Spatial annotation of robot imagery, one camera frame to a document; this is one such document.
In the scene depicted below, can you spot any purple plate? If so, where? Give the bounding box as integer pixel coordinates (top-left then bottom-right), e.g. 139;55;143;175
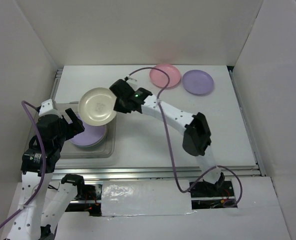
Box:
70;123;107;148
182;69;215;95

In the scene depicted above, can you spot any cream plate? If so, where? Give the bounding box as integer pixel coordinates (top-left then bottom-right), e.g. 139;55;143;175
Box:
78;87;116;126

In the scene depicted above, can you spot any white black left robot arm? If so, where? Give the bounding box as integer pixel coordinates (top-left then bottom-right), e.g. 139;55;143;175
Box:
6;108;87;240

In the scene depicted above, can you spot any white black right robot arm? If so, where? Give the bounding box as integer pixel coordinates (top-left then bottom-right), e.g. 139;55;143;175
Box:
109;79;225;196

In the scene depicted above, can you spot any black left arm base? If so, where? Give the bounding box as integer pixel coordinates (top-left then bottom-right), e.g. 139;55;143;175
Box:
65;184;102;217

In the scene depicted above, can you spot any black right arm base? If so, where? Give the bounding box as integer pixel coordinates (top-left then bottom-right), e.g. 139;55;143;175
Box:
189;173;235;198

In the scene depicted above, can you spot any clear plastic bin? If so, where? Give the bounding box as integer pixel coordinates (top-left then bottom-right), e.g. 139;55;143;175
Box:
50;101;118;160

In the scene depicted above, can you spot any pink plate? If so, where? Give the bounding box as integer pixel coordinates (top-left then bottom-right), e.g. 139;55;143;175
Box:
149;63;181;89

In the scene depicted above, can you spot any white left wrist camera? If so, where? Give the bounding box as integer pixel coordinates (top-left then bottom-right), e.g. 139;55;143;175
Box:
38;99;61;118

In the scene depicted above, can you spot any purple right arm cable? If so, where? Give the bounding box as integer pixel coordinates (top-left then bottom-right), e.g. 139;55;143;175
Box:
124;66;243;208

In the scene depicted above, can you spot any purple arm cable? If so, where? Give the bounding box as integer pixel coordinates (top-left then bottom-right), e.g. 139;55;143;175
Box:
0;100;47;240
124;66;243;208

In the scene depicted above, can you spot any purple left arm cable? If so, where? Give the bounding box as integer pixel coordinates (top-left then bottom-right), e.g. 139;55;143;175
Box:
0;100;47;240

